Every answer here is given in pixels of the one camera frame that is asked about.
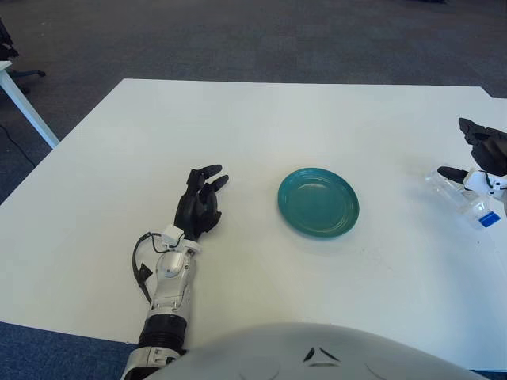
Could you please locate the clear bottle with blue cap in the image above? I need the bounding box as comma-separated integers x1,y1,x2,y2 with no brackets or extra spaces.
424,168,501,230

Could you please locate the teal round plate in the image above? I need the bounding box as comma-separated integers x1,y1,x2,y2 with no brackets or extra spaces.
276,167,361,239

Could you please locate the black office chair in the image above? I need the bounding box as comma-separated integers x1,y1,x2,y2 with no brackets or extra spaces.
0,15,47,94

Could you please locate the thin black floor cable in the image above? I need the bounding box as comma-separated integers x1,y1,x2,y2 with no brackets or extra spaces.
0,124,40,165

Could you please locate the white side table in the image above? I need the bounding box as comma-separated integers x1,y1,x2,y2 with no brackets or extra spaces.
0,60,60,150

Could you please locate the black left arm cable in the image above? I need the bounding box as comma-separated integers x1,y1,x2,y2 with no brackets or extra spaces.
132,232,175,306

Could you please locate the grey robot torso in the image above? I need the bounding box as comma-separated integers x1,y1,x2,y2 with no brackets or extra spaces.
158,322,490,380

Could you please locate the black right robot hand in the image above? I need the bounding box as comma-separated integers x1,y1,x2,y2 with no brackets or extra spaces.
437,117,507,185

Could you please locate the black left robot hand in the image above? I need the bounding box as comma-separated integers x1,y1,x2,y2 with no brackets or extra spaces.
173,163,231,243

